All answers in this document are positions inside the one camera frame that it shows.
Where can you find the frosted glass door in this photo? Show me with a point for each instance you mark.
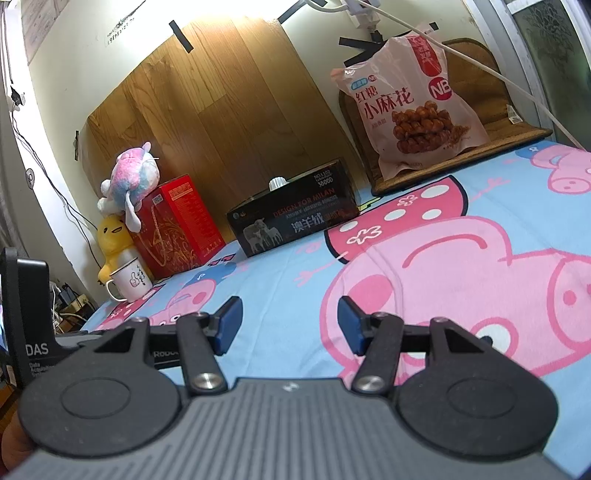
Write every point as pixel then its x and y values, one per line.
pixel 549 50

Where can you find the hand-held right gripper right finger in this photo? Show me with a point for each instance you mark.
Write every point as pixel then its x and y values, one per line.
pixel 351 327

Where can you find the white wall charger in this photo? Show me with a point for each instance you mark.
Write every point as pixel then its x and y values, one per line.
pixel 364 13

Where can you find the large pink snack bag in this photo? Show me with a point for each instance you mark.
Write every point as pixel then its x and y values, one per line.
pixel 415 106

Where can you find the red cardboard box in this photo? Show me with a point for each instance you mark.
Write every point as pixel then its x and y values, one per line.
pixel 180 230

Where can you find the white round knob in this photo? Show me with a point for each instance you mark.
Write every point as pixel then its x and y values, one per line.
pixel 278 183

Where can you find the black tape cross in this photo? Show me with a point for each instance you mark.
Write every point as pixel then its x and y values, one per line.
pixel 360 42

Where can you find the round wall fitting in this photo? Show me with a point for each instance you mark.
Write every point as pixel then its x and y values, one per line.
pixel 29 177

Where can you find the pink blue plush toy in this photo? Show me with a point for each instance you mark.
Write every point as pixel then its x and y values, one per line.
pixel 131 175

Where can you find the person's left hand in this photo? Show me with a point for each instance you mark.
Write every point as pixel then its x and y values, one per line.
pixel 14 443

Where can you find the printed blue pink blanket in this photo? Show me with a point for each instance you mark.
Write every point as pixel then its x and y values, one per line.
pixel 286 277

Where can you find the yellow plush duck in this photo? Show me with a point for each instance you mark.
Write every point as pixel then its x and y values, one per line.
pixel 113 240

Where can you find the black cardboard box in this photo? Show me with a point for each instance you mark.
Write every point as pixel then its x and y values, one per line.
pixel 295 217

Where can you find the wooden board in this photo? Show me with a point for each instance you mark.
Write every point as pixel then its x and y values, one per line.
pixel 231 106

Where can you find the white enamel mug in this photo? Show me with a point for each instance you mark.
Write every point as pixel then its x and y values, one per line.
pixel 131 281

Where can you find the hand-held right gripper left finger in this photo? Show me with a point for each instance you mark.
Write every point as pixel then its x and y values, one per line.
pixel 228 323

